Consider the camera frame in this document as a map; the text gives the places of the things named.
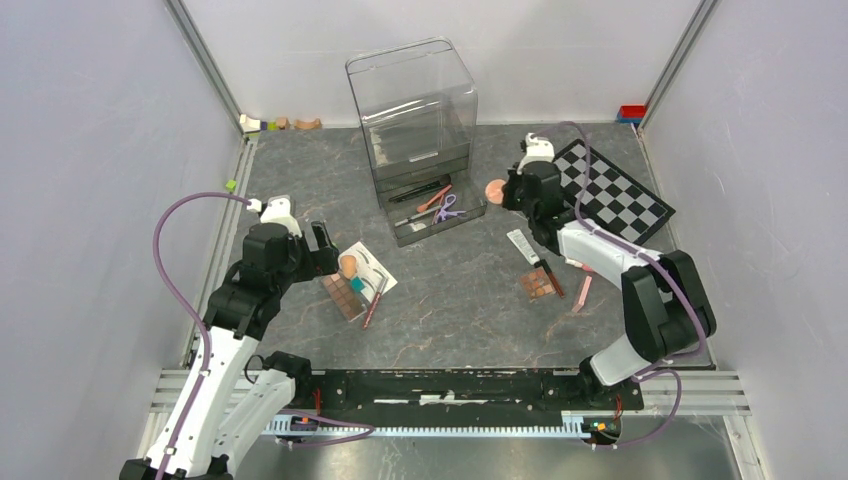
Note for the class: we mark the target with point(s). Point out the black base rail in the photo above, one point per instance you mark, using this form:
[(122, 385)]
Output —
[(460, 397)]

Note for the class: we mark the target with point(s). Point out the black makeup brush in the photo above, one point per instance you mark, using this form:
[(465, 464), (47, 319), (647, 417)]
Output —
[(418, 191)]

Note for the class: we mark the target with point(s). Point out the clear acrylic drawer organizer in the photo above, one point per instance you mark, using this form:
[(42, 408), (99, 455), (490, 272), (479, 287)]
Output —
[(417, 107)]

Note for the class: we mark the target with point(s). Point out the white cosmetic tube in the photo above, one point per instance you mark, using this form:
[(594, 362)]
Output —
[(520, 241)]

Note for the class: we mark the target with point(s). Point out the thin pink lip brush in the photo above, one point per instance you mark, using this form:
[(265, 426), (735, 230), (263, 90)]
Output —
[(434, 200)]

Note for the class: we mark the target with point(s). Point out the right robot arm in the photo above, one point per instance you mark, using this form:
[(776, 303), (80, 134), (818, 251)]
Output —
[(666, 311)]

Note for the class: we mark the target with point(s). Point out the red blue blocks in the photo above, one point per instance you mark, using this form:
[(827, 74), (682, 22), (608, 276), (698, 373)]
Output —
[(631, 114)]

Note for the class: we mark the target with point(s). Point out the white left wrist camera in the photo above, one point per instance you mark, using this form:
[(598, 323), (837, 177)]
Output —
[(277, 210)]

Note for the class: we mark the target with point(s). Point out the red lip gloss tube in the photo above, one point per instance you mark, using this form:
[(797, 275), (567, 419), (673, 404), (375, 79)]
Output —
[(374, 302)]

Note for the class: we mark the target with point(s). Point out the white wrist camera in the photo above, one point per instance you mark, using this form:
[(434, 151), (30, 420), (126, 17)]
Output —
[(536, 149), (277, 210)]

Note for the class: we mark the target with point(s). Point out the small wooden toy blocks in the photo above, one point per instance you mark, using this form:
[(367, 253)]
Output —
[(251, 125)]

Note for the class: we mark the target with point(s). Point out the brown eyeshadow palette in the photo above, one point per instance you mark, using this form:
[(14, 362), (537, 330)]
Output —
[(343, 296)]

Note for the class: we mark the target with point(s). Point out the eyebrow stencil card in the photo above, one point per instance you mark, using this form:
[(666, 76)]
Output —
[(370, 269)]

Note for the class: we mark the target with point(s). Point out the black silver mascara pen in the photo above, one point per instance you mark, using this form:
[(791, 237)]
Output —
[(416, 216)]

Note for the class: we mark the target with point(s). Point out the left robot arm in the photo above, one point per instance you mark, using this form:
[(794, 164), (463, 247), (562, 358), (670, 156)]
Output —
[(204, 438)]

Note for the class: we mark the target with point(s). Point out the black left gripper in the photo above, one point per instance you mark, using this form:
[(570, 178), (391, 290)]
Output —
[(319, 262)]

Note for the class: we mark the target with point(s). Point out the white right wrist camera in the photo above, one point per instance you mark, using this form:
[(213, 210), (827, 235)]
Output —
[(536, 149)]

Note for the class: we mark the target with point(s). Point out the round peach powder puff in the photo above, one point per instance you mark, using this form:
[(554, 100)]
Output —
[(494, 191)]

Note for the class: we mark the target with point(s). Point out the black white checkerboard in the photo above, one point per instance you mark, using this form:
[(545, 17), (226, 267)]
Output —
[(609, 196)]

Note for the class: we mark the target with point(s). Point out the teal cube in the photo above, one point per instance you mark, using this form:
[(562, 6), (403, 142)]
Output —
[(357, 284)]

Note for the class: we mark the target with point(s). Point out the aluminium frame rail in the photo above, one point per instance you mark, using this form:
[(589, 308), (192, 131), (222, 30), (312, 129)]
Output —
[(202, 54)]

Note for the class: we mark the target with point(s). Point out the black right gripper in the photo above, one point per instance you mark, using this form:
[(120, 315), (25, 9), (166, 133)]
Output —
[(508, 200)]

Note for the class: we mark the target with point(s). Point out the pink compact case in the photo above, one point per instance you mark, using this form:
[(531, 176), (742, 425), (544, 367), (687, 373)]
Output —
[(582, 294)]

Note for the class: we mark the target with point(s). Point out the purple eyelash curler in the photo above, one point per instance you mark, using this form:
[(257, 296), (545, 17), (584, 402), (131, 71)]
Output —
[(446, 209)]

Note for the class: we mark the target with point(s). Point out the orange blush palette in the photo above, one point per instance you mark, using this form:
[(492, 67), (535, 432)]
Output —
[(536, 284)]

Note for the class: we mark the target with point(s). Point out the orange makeup sponge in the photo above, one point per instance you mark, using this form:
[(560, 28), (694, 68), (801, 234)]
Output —
[(348, 266)]

